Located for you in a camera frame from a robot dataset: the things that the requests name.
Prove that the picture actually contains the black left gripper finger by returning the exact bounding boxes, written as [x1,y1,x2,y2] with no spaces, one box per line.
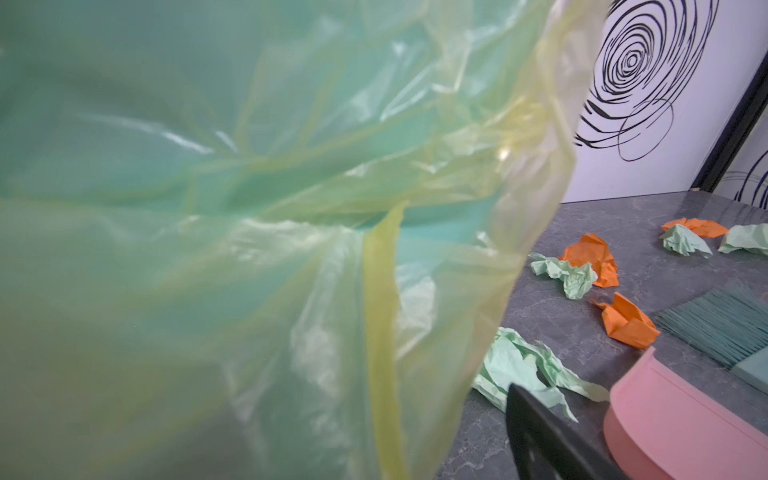
[505,384,624,480]

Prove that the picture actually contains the pink plastic dustpan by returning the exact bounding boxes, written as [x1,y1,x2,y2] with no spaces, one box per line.
[603,347,767,479]

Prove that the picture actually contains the green hand brush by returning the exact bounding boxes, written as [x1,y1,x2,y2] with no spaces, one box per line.
[656,286,767,393]

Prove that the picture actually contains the large green paper scrap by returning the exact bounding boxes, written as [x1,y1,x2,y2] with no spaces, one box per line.
[472,327,609,421]

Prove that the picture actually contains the orange folded paper scrap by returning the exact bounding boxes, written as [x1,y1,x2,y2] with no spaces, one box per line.
[593,292,660,349]

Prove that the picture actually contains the green crumpled paper scrap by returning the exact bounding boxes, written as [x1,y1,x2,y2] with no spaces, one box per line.
[528,253,598,300]

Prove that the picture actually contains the orange crumpled paper scrap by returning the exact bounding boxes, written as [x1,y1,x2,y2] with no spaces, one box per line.
[559,233,620,288]

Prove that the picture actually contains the green paper scrap far corner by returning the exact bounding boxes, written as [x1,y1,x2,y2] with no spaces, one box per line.
[660,224,713,258]

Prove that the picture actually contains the orange paper scrap far corner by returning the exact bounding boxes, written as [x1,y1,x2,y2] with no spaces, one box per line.
[662,218,729,238]

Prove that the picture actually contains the green paper scrap far right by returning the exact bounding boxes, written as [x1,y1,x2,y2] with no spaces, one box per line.
[718,223,768,256]

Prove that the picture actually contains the green bin with plastic liner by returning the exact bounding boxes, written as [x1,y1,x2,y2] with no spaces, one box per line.
[1,1,609,479]

